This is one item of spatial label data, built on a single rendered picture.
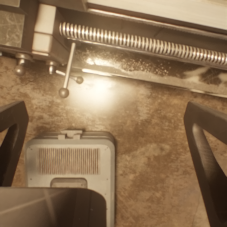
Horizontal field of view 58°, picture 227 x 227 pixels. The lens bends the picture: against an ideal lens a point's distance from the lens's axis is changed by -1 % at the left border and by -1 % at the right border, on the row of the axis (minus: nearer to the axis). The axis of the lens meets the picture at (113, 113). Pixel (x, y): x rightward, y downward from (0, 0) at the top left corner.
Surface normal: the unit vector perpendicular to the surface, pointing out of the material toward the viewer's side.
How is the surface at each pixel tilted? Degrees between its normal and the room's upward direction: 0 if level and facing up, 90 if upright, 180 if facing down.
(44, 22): 0
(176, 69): 0
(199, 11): 36
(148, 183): 0
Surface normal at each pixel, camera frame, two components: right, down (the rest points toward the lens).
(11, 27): 0.02, 0.12
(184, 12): -0.08, 0.67
